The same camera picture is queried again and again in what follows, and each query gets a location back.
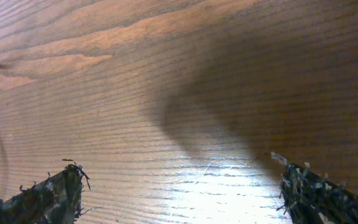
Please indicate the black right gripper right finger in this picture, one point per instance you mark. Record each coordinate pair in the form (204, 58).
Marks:
(312, 198)

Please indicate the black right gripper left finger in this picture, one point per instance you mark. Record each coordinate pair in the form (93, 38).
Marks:
(56, 200)

